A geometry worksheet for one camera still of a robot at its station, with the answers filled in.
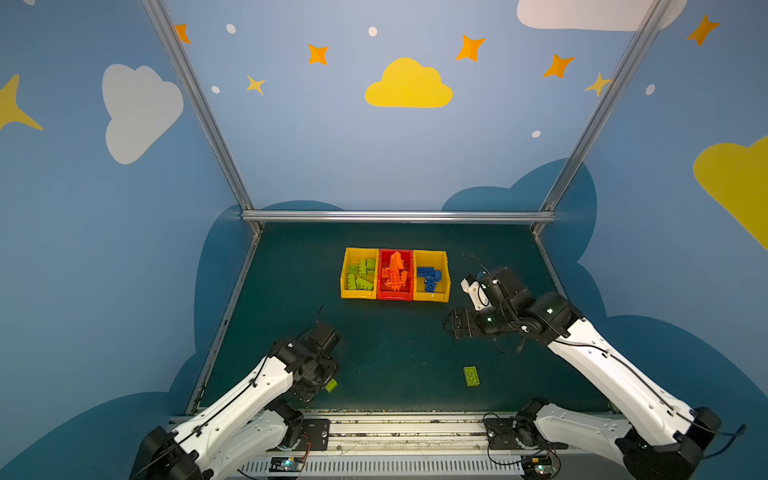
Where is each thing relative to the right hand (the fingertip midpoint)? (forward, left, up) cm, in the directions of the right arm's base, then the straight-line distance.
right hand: (460, 321), depth 72 cm
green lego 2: (+29, +32, -19) cm, 48 cm away
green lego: (+29, +27, -17) cm, 43 cm away
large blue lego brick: (+29, +4, -20) cm, 36 cm away
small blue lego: (+23, +4, -19) cm, 30 cm away
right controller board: (-26, -21, -22) cm, 40 cm away
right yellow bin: (+30, +2, -13) cm, 33 cm away
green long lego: (+22, +28, -18) cm, 40 cm away
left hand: (-11, +31, -16) cm, 37 cm away
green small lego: (+22, +31, -18) cm, 42 cm away
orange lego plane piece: (+25, +16, -16) cm, 34 cm away
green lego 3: (-6, -6, -21) cm, 22 cm away
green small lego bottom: (-11, +33, -18) cm, 39 cm away
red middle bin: (+29, +21, -15) cm, 39 cm away
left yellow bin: (+32, +33, -17) cm, 49 cm away
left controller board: (-29, +41, -20) cm, 54 cm away
